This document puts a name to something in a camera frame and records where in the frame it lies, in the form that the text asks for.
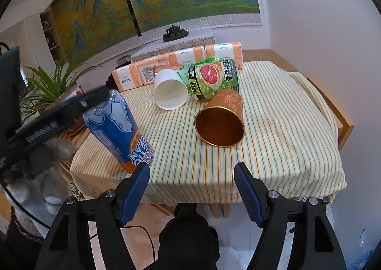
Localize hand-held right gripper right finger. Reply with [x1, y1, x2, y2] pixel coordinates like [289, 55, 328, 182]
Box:
[234, 162, 347, 270]

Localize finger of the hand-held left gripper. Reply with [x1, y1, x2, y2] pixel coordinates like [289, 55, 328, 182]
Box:
[7, 85, 110, 154]

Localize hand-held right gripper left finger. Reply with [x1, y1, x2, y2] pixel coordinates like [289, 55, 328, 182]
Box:
[36, 163, 151, 270]

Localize blue orange drink bottle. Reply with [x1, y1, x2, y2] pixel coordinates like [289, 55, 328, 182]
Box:
[82, 89, 155, 174]

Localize orange gold cup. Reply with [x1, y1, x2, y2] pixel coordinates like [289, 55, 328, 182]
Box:
[194, 89, 245, 147]

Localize white paper cup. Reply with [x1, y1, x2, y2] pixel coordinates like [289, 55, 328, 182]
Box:
[153, 69, 189, 111]

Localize person's left hand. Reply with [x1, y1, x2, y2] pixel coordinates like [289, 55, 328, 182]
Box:
[29, 137, 75, 178]

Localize red dish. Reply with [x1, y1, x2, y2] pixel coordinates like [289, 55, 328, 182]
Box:
[66, 116, 87, 134]

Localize green potted plant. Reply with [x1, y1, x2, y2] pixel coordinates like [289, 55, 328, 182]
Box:
[20, 51, 105, 123]

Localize person's leg dark trousers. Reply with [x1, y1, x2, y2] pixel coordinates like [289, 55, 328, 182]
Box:
[155, 203, 221, 270]

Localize orange white tissue pack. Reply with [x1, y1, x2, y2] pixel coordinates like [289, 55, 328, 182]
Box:
[205, 41, 244, 71]
[136, 57, 172, 85]
[112, 62, 156, 92]
[168, 46, 208, 69]

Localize striped yellow tablecloth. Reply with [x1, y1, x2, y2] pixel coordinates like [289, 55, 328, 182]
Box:
[70, 60, 347, 204]

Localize wooden table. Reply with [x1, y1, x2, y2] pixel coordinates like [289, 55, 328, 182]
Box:
[71, 49, 355, 219]

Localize blue plastic bag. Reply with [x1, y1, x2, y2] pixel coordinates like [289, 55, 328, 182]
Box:
[358, 225, 376, 262]

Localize dark tea set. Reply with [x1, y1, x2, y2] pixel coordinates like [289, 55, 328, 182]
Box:
[162, 24, 190, 42]

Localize black cable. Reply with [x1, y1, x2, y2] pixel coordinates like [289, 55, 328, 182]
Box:
[89, 225, 156, 270]

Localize wooden wall shelf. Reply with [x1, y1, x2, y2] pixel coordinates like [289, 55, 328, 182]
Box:
[40, 9, 64, 63]

